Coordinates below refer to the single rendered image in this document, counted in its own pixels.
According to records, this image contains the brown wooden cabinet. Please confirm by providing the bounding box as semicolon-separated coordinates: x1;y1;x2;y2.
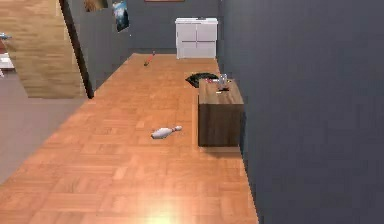
197;78;245;148

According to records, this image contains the white cupboard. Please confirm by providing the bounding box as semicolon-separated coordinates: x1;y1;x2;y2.
174;17;219;60

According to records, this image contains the orange baseball bat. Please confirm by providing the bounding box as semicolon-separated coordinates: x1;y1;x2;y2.
143;50;157;67

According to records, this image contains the white bowling pin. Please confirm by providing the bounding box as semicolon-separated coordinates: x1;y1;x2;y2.
150;125;184;140

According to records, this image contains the clear glass bottle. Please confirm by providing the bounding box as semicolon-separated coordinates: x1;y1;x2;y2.
218;73;229;90

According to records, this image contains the wooden room door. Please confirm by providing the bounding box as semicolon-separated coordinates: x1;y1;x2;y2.
0;0;87;99

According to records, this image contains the white furniture piece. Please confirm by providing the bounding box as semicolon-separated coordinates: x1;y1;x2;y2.
0;52;16;78

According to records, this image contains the blue poster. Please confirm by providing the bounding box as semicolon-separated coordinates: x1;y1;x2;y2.
112;0;130;33

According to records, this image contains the brown framed picture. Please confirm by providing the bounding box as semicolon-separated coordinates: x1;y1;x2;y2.
83;0;109;13

